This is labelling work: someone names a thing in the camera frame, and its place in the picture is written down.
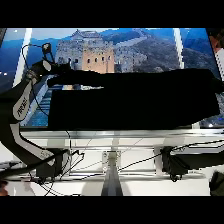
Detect black garment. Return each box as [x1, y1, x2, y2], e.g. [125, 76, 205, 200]
[46, 67, 224, 131]

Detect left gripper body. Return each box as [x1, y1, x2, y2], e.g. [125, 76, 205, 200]
[49, 61, 73, 77]

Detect silver frame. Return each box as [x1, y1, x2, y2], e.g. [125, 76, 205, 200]
[0, 129, 224, 197]

